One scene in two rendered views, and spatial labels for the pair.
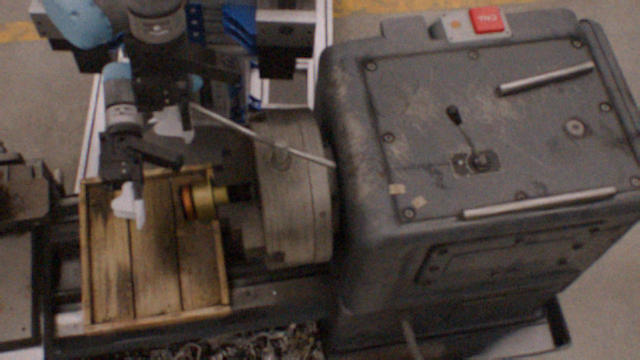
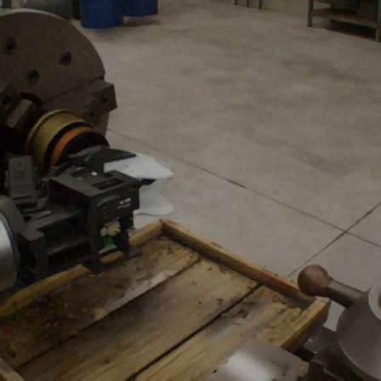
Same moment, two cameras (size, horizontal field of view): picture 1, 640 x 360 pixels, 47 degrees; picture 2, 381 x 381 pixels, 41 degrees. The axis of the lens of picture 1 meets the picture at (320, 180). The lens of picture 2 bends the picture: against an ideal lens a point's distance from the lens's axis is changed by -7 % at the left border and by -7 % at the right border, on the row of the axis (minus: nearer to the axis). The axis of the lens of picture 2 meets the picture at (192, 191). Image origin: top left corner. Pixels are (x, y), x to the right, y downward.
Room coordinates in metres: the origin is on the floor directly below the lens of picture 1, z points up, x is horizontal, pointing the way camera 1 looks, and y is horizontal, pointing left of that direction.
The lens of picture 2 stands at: (0.78, 0.79, 1.33)
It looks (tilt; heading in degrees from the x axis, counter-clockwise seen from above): 28 degrees down; 240
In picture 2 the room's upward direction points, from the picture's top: straight up
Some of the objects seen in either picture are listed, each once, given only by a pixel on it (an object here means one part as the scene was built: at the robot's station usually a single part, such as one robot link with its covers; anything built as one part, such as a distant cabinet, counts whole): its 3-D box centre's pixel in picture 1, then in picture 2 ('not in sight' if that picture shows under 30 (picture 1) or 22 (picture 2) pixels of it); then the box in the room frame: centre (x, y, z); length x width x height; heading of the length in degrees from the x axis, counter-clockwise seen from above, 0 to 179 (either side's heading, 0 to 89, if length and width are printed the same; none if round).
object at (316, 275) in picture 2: not in sight; (329, 288); (0.59, 0.62, 1.14); 0.04 x 0.02 x 0.02; 107
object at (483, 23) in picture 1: (486, 21); not in sight; (1.01, -0.29, 1.26); 0.06 x 0.06 x 0.02; 17
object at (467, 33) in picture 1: (472, 32); not in sight; (1.00, -0.27, 1.23); 0.13 x 0.08 x 0.05; 107
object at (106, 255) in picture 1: (152, 245); (145, 327); (0.58, 0.35, 0.89); 0.36 x 0.30 x 0.04; 17
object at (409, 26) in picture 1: (405, 36); not in sight; (0.96, -0.13, 1.24); 0.09 x 0.08 x 0.03; 107
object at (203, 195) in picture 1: (205, 199); (63, 150); (0.62, 0.22, 1.08); 0.09 x 0.09 x 0.09; 18
